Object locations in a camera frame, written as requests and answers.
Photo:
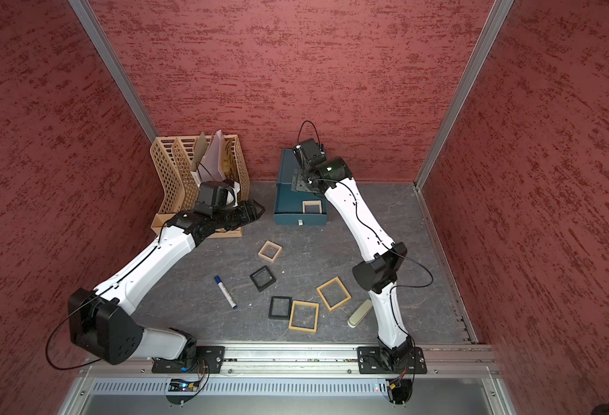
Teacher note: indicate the aluminium right corner post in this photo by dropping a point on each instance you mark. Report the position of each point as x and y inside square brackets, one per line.
[494, 22]

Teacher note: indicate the aluminium left corner post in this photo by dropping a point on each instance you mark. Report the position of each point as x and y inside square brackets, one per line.
[105, 50]

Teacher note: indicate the blue white marker pen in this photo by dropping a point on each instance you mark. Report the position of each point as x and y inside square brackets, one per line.
[225, 292]

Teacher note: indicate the brown printed cardboard sheet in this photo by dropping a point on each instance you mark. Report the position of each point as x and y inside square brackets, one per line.
[198, 151]

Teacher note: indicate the beige lattice file organizer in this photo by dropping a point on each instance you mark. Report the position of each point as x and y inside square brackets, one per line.
[172, 157]

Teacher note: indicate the small black brooch box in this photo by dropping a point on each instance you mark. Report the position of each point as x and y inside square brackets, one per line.
[280, 308]
[262, 278]

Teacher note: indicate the teal top drawer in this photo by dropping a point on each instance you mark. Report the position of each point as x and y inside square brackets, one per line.
[288, 208]

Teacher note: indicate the aluminium front rail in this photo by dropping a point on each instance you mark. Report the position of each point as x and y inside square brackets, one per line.
[292, 368]

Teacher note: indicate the small beige brooch box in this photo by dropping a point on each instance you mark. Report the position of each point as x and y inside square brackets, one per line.
[312, 207]
[270, 251]

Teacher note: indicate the aluminium corner post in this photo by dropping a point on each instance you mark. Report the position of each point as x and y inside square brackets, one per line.
[105, 50]
[494, 22]

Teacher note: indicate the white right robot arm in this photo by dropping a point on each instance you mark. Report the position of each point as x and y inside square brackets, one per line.
[382, 256]

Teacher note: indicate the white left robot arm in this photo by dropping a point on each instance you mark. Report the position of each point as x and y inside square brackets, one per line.
[100, 320]

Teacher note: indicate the lilac plastic folder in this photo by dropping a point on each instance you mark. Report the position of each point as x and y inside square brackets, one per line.
[211, 167]

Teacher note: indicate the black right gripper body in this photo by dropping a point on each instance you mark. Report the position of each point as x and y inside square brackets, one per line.
[304, 177]

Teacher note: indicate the teal stacked drawer cabinet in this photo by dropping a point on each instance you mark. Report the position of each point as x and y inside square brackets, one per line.
[288, 166]

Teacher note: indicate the beige oblong case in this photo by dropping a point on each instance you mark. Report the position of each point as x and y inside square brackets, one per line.
[360, 314]

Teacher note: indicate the left controller board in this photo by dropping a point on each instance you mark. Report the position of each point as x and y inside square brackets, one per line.
[183, 386]

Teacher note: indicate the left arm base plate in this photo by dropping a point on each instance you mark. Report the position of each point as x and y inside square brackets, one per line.
[194, 360]

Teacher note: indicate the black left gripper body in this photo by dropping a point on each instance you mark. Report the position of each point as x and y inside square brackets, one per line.
[235, 216]

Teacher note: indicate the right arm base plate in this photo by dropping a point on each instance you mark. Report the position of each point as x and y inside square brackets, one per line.
[381, 361]

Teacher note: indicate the large tan brooch box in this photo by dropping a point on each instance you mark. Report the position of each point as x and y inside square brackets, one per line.
[334, 294]
[304, 317]

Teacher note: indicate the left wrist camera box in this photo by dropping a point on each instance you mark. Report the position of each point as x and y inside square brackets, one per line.
[216, 196]

